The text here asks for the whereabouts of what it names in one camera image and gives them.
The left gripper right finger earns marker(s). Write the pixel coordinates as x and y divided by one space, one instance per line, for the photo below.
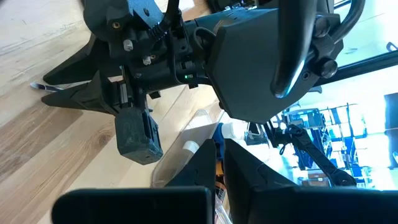
311 205

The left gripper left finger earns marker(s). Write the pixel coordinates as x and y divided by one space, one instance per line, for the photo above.
133 205

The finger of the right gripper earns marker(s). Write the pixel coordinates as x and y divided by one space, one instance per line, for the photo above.
93 96
84 65

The thin black paint brush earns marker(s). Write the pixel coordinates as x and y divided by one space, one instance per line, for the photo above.
46 87

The clear plastic bin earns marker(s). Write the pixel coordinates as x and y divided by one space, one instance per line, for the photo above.
199 133

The dark blue paint bottle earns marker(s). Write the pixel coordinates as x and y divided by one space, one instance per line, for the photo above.
231 130

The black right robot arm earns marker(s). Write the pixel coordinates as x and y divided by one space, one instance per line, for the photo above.
248 62

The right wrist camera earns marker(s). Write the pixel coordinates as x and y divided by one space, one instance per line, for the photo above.
136 137

